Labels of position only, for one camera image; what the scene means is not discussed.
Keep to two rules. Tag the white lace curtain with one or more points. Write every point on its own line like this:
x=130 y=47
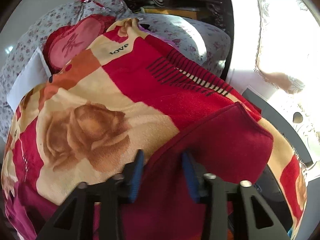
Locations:
x=288 y=58

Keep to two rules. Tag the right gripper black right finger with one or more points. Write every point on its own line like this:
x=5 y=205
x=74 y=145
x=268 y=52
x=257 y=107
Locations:
x=238 y=208

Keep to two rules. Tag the white folded cloth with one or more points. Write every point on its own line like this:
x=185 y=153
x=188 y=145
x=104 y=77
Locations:
x=35 y=72

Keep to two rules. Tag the floral grey white quilt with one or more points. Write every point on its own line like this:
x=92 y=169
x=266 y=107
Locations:
x=205 y=44

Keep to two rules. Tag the red orange patchwork blanket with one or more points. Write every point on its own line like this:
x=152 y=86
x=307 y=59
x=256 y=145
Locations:
x=127 y=70

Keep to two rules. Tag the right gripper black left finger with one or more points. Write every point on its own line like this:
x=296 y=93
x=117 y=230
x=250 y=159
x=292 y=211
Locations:
x=74 y=218

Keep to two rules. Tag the red heart shaped pillow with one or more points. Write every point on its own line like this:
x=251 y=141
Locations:
x=68 y=41

